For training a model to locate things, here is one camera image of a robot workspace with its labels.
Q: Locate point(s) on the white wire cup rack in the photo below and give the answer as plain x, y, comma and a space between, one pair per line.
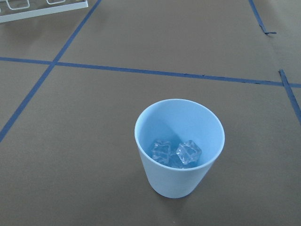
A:
12, 10

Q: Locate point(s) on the clear ice cube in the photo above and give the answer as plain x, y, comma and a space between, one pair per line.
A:
161, 151
188, 152

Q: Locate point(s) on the light blue plastic cup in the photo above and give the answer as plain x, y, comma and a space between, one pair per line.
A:
178, 142

